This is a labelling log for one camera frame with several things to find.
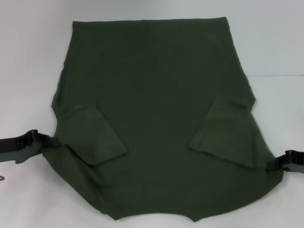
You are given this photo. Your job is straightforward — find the dark green t-shirt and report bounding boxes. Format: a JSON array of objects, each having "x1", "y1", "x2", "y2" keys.
[{"x1": 40, "y1": 16, "x2": 285, "y2": 228}]

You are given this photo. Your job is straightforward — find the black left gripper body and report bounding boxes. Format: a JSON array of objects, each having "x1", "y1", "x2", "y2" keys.
[{"x1": 0, "y1": 129, "x2": 40, "y2": 165}]

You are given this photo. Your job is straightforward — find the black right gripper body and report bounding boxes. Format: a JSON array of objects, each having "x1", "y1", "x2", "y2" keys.
[{"x1": 283, "y1": 150, "x2": 304, "y2": 174}]

